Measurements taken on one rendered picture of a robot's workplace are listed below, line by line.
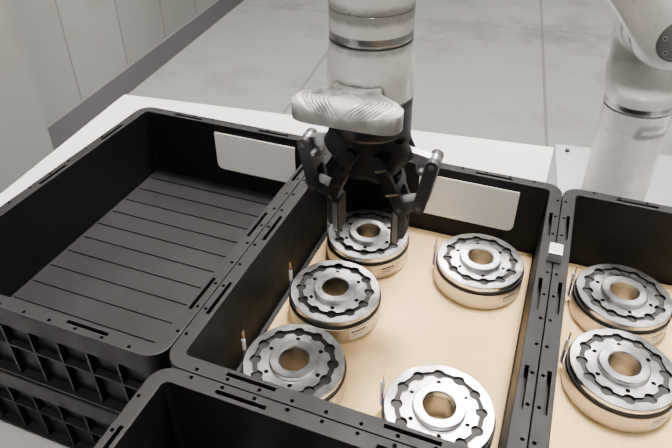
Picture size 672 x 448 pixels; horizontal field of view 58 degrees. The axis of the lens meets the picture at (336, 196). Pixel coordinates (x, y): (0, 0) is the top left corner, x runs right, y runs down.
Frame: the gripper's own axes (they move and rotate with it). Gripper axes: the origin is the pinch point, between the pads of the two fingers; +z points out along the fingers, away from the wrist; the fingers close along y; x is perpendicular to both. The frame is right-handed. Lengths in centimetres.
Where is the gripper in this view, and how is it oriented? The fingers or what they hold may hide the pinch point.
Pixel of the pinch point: (367, 220)
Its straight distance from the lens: 61.7
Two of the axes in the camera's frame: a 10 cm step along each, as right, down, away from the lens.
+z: 0.1, 8.2, 5.7
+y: -9.4, -1.9, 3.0
